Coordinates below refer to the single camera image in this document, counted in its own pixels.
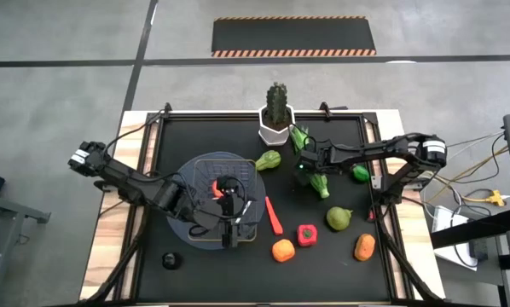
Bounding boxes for long red chili pepper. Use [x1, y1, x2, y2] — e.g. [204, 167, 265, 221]
[264, 195, 284, 237]

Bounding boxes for black ball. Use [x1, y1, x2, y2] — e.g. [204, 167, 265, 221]
[161, 252, 183, 270]

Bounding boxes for white hexagonal plant pot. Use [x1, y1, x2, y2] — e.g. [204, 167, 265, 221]
[258, 104, 296, 147]

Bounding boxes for yellow extension cord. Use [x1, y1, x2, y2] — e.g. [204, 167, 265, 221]
[433, 144, 510, 208]

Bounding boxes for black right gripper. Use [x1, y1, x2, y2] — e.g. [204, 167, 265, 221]
[295, 146, 334, 188]

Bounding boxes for green leafy vegetable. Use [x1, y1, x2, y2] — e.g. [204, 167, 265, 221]
[289, 123, 331, 200]

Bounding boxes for dark green cactus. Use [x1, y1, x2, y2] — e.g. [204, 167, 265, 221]
[266, 82, 289, 129]

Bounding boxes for green pear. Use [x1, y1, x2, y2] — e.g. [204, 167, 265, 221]
[326, 206, 354, 232]

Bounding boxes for green lime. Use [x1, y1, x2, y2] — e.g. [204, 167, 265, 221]
[351, 165, 371, 184]

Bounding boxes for red bell pepper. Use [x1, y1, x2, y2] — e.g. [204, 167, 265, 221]
[296, 223, 319, 248]

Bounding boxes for grey metal desk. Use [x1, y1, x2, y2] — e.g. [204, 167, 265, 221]
[0, 190, 51, 299]

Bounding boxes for oval orange fruit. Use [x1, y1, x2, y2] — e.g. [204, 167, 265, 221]
[353, 233, 377, 263]

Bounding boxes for wire mesh basket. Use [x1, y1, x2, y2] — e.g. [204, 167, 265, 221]
[188, 158, 258, 242]

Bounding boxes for round orange fruit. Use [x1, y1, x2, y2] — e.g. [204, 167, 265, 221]
[271, 238, 297, 264]

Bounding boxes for light green chayote squash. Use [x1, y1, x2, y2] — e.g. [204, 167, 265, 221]
[254, 149, 282, 172]

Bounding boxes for black hazard-striped floor mat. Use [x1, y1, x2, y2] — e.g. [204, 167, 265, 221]
[211, 15, 378, 59]

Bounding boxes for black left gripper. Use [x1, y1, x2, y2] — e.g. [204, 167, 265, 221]
[215, 196, 250, 250]

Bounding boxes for white box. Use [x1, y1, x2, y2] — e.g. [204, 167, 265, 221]
[432, 205, 480, 272]

